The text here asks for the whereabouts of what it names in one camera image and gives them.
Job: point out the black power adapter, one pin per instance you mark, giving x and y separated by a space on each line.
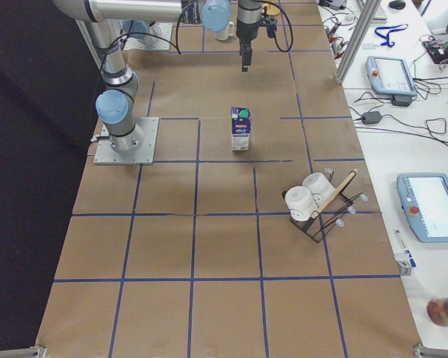
371 117

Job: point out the white ceramic mug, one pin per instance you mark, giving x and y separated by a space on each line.
226 33

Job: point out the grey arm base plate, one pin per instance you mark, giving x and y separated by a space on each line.
136 148

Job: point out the black adapter beside pendant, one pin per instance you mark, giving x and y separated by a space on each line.
401 100

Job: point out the white mug on rack front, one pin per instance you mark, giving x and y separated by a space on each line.
300 202

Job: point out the brown patterned cylinder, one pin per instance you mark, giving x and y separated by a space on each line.
437 310

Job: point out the upper teach pendant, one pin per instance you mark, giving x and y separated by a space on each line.
390 76

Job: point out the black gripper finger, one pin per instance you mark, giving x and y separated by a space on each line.
246 55

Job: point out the blue white milk carton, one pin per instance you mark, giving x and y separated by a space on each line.
241 124

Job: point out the teach pendant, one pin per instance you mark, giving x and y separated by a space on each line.
390 76
424 200

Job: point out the white mug on rack rear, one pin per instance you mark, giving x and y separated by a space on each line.
319 185

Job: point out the black wire mug rack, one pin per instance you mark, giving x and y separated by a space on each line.
332 216

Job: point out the white mug on rack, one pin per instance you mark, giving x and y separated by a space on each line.
300 202
319 185

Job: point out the wooden stand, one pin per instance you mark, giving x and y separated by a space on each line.
270 10

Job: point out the aluminium frame post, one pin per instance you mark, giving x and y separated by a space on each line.
356 39

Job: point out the lower teach pendant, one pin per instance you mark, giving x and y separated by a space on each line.
424 200

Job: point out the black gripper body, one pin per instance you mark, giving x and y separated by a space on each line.
246 34

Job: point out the small blue white box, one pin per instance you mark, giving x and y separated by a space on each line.
405 263

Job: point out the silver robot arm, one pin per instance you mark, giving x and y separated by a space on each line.
135 28
95 19

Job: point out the wooden rack handle stick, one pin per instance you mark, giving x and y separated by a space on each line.
339 189

